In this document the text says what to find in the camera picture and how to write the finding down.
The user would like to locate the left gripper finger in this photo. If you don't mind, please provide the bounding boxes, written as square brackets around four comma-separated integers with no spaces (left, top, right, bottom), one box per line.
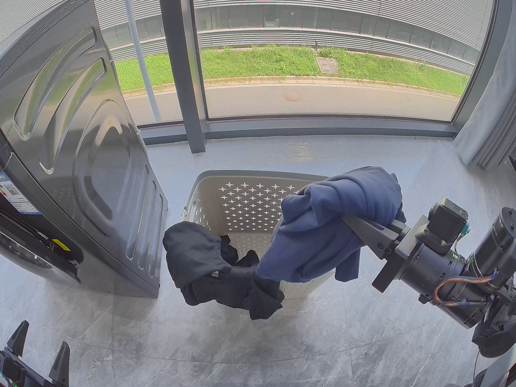
[48,341,71,382]
[6,320,30,356]

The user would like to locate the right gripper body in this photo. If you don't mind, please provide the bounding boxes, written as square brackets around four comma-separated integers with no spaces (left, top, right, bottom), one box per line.
[371,216,465,303]

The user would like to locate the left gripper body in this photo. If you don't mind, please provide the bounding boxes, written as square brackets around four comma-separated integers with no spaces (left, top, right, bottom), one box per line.
[0,350,58,387]

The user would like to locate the dark blue garment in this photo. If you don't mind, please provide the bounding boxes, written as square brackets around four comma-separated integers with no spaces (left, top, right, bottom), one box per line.
[257,166,406,284]

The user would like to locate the cream laundry basket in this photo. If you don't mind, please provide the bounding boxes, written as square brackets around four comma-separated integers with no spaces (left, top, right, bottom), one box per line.
[181,170,336,300]

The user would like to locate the grey washing machine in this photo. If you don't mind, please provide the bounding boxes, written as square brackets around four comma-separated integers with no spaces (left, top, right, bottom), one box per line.
[0,0,169,299]

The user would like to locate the grey-blue curtain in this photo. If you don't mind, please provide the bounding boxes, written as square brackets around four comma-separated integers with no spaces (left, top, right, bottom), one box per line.
[453,24,516,171]

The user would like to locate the black garment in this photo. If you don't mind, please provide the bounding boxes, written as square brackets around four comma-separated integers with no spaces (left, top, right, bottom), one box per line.
[163,221,285,321]

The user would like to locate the window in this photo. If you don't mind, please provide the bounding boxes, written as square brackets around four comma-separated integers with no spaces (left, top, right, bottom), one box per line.
[0,0,502,154]

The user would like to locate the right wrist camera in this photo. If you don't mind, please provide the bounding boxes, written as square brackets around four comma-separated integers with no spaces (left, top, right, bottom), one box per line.
[427,198,471,254]

